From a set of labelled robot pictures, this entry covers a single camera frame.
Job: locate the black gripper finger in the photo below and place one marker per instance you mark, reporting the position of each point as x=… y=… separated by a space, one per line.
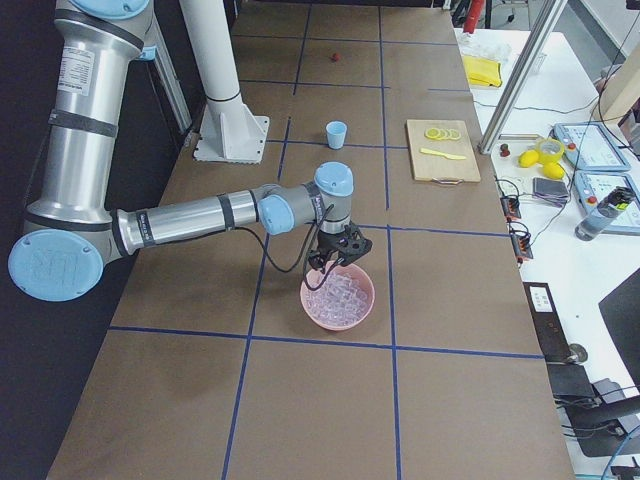
x=318 y=262
x=342 y=260

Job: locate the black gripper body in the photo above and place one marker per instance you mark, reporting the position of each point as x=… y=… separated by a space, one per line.
x=327 y=245

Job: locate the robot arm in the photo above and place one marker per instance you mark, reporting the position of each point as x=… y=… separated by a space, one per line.
x=69 y=236

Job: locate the pile of clear ice cubes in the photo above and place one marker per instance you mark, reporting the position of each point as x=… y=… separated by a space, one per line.
x=340 y=302

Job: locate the light blue cup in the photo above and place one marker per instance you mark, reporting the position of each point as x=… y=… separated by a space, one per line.
x=336 y=134

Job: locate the pink bowl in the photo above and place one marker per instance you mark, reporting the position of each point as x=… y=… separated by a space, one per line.
x=316 y=279

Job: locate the yellow plastic knife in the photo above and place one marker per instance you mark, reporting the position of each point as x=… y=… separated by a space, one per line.
x=448 y=156

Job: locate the wooden cutting board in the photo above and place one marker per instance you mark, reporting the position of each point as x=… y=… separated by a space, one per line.
x=427 y=168

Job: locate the whole yellow lemon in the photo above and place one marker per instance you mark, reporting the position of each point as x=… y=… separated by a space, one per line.
x=528 y=158
x=553 y=171

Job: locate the grey pouch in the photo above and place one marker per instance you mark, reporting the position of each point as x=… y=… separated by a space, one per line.
x=552 y=191

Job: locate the yellow cloth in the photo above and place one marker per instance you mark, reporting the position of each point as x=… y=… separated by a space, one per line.
x=482 y=71

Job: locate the yellow tape roll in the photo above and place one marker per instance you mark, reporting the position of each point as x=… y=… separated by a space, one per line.
x=550 y=150

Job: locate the white plastic bag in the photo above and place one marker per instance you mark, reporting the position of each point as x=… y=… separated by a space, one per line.
x=475 y=46

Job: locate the upper blue teach pendant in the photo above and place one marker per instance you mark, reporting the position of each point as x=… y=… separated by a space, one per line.
x=590 y=147

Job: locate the red fire extinguisher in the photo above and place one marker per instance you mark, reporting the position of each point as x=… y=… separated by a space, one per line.
x=474 y=12

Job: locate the clear water bottle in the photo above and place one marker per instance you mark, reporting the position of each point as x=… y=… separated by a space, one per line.
x=606 y=211

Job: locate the black monitor stand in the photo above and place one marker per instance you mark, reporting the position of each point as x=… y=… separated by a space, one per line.
x=605 y=421

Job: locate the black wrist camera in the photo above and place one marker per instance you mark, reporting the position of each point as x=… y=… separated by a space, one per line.
x=357 y=244

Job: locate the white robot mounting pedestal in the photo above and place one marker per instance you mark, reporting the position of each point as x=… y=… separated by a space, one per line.
x=229 y=131

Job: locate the aluminium frame post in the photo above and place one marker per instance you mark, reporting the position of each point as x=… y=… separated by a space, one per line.
x=544 y=25

